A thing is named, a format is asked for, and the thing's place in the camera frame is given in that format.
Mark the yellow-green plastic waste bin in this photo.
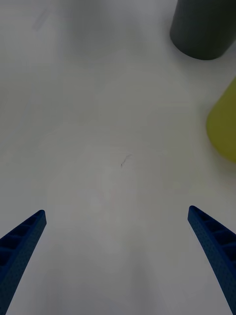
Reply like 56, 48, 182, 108
206, 77, 236, 163

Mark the grey plastic waste bin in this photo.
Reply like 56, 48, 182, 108
169, 0, 236, 61

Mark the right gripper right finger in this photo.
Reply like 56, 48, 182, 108
187, 205, 236, 315

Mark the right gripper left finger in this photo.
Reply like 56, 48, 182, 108
0, 209, 47, 315

